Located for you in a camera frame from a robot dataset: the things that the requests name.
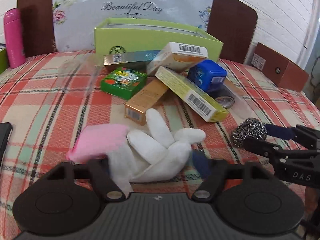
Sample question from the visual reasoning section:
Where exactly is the steel wool scrubber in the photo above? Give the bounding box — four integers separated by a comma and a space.
230, 118, 267, 148

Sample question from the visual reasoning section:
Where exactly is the green container at left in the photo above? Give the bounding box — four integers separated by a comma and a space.
0, 48, 9, 74

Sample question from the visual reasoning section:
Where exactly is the pink thermos bottle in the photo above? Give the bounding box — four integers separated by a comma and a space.
3, 8, 26, 68

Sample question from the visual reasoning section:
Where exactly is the black smartphone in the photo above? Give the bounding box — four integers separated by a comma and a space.
0, 122, 13, 160

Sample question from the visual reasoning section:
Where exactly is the brown wooden headboard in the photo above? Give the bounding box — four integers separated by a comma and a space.
17, 0, 258, 63

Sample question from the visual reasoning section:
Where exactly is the white glove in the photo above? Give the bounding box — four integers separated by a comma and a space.
105, 108, 206, 196

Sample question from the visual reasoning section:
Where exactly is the small brown carton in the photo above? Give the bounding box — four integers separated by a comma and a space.
125, 79, 169, 126

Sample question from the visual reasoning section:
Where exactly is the yellow green long box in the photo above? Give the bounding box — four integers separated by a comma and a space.
155, 66, 229, 122

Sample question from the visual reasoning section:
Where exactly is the floral Beautiful Day bag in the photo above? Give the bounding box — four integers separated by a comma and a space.
53, 0, 214, 51

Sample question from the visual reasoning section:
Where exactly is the clear plastic cup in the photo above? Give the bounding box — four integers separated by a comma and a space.
56, 53, 103, 98

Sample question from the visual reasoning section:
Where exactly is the pink cloth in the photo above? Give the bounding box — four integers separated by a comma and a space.
66, 124, 129, 163

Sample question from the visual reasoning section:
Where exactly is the brown cardboard shoe box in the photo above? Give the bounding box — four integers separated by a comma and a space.
251, 43, 309, 92

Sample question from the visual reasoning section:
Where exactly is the metallic teal long box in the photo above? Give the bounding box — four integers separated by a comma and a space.
104, 50, 160, 72

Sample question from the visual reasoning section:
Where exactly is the green floral box far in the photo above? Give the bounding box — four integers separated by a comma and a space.
100, 67, 147, 100

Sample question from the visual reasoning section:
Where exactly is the blue plastic cube box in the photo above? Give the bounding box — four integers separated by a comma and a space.
187, 60, 227, 92

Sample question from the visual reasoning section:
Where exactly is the black tape roll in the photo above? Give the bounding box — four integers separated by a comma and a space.
208, 83, 236, 109

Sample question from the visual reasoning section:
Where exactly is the white orange medicine box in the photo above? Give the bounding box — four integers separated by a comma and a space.
146, 42, 208, 76

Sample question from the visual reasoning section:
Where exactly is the green open cardboard box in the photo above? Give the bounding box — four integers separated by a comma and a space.
94, 18, 223, 61

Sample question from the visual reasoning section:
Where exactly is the clear plastic tube case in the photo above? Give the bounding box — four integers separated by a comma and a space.
224, 79, 253, 119

